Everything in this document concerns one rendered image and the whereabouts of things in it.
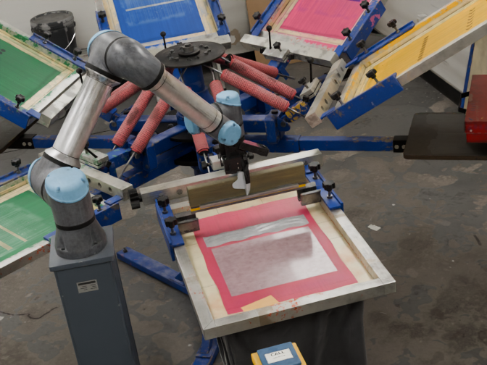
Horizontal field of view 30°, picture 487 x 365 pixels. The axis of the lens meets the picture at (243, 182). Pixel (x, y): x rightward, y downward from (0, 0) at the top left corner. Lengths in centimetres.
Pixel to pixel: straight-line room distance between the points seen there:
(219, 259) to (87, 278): 51
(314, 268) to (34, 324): 208
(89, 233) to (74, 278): 14
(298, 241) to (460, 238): 191
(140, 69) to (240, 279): 74
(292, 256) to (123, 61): 85
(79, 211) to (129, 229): 264
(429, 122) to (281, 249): 108
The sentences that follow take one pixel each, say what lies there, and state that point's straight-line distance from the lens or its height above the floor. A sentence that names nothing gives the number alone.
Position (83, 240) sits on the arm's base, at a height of 125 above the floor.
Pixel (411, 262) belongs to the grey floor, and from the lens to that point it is 462.
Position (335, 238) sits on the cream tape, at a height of 96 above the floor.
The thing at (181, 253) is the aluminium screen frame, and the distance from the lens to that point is 298.
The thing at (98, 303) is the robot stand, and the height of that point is 105.
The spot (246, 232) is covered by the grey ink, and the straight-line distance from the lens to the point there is 310.
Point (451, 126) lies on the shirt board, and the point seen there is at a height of 95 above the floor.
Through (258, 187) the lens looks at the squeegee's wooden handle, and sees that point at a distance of 308.
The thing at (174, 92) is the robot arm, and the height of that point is 158.
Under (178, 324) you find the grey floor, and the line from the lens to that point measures 437.
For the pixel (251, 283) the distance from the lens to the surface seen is 283.
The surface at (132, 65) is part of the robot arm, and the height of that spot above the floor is 169.
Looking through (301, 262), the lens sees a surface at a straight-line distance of 290.
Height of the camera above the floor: 252
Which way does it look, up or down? 27 degrees down
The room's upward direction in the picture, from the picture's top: 8 degrees counter-clockwise
